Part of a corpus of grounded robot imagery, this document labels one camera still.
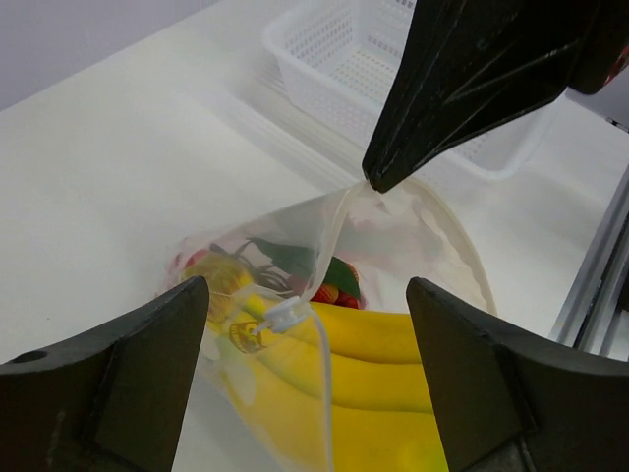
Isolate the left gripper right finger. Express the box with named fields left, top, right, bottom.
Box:
left=406, top=277, right=628, bottom=471

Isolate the yellow banana bunch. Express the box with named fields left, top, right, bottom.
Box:
left=184, top=250, right=451, bottom=472

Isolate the aluminium rail beam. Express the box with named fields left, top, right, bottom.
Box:
left=549, top=173, right=628, bottom=360

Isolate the white perforated plastic basket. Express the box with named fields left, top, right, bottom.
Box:
left=225, top=0, right=561, bottom=198

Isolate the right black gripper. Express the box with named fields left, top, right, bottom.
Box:
left=362, top=0, right=628, bottom=193

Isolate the red fruit bunch with leaves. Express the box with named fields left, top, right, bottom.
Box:
left=169, top=237, right=366, bottom=316

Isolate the clear zip top bag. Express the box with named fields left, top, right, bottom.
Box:
left=166, top=180, right=495, bottom=471

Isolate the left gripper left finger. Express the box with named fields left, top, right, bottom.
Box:
left=1, top=276, right=209, bottom=471

